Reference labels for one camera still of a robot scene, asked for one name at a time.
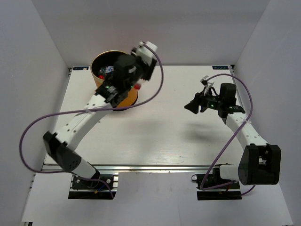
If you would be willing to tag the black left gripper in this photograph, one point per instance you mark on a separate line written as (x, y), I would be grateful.
(148, 69)

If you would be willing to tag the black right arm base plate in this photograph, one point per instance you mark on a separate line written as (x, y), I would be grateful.
(228, 192)

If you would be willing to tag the aluminium table edge rail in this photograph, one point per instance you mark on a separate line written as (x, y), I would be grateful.
(151, 168)

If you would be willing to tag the blue logo sticker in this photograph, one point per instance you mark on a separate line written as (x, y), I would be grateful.
(220, 67)
(80, 68)

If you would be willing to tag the orange cylindrical bin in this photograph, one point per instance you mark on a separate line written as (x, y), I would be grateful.
(102, 66)

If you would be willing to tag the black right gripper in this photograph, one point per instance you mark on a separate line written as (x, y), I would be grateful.
(199, 100)

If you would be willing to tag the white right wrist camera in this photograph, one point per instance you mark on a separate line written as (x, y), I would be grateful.
(207, 84)

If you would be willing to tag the blue logo sticker left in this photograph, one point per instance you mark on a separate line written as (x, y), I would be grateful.
(80, 68)

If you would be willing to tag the blue logo sticker right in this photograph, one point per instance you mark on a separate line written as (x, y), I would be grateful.
(220, 67)

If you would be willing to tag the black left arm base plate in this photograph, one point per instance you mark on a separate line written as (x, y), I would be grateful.
(93, 190)

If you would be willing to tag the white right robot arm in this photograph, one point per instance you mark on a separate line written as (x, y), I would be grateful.
(260, 161)

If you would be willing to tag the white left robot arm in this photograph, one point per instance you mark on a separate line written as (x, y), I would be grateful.
(61, 145)

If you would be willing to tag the red cap cola bottle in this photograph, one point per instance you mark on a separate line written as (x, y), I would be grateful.
(139, 84)

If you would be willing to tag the blue label water bottle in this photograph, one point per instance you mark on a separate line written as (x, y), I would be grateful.
(106, 70)

